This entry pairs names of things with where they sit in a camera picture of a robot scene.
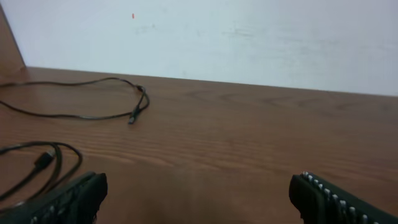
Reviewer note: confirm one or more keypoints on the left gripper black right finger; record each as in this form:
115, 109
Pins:
320, 201

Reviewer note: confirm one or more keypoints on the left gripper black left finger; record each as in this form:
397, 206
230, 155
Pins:
77, 202

